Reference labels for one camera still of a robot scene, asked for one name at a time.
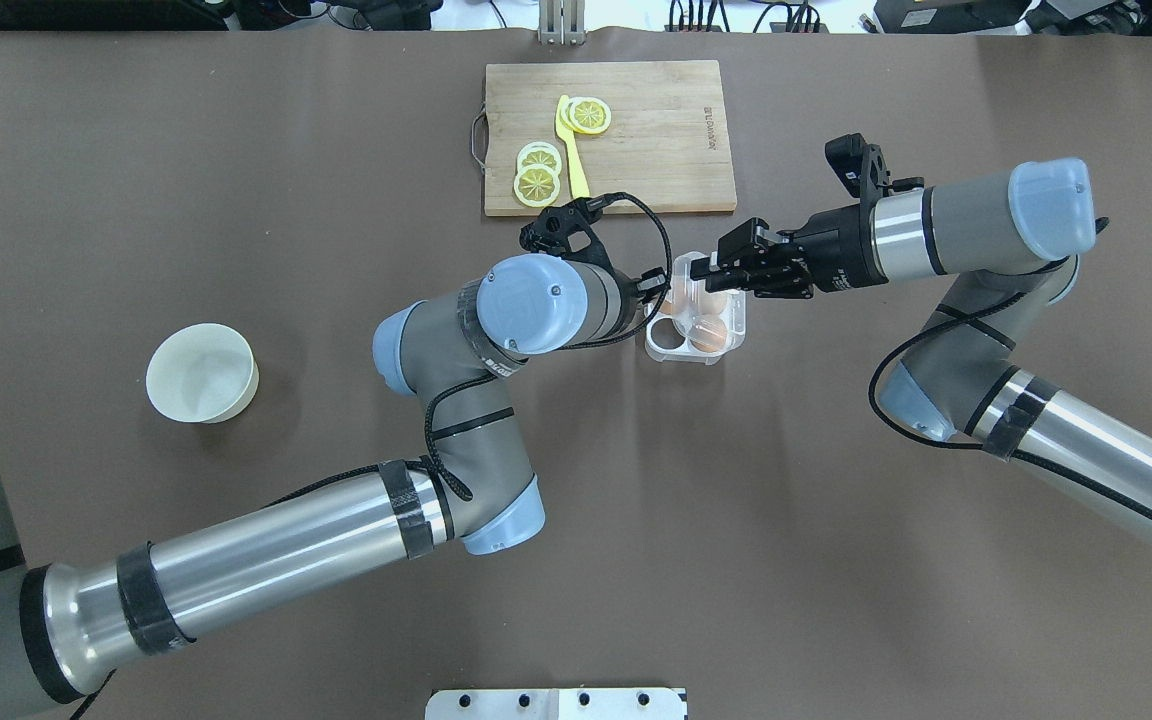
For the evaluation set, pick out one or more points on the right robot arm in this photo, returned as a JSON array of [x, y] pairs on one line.
[[1014, 244]]

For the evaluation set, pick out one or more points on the yellow plastic knife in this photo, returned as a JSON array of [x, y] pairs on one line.
[[577, 180]]

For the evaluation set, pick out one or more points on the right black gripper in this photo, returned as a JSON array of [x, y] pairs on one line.
[[836, 262]]

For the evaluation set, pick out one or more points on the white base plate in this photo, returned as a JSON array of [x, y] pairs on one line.
[[559, 703]]

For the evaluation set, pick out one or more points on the white bowl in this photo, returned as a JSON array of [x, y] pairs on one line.
[[202, 374]]

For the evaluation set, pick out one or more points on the brown egg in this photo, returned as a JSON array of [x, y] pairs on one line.
[[677, 303], [709, 334], [712, 303]]

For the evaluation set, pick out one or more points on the clear plastic egg box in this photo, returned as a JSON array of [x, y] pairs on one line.
[[665, 338]]

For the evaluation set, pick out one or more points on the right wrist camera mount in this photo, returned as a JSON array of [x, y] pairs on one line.
[[860, 166]]

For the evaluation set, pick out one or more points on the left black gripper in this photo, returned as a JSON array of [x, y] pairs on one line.
[[652, 284]]

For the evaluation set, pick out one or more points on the lemon slice on knife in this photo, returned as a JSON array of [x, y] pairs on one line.
[[588, 115]]

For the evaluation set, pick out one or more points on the aluminium frame post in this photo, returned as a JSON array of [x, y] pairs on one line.
[[561, 22]]

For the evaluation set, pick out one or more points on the lemon slice behind front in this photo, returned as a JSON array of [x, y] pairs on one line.
[[539, 153]]

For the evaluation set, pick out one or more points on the wooden cutting board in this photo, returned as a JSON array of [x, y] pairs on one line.
[[668, 141]]

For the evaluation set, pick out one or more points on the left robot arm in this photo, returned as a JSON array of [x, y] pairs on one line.
[[64, 630]]

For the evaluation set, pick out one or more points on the lemon slice under top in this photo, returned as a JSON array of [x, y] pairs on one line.
[[564, 116]]

